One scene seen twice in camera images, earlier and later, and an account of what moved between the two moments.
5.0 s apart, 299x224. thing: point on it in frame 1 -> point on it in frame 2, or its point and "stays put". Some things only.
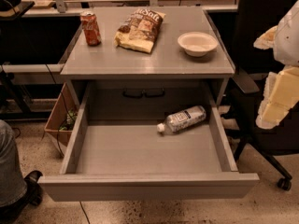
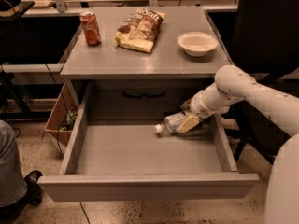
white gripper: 288,39 -> 200,107
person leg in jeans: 13,187 stays put
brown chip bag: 139,31 stays put
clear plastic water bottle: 182,119 stays put
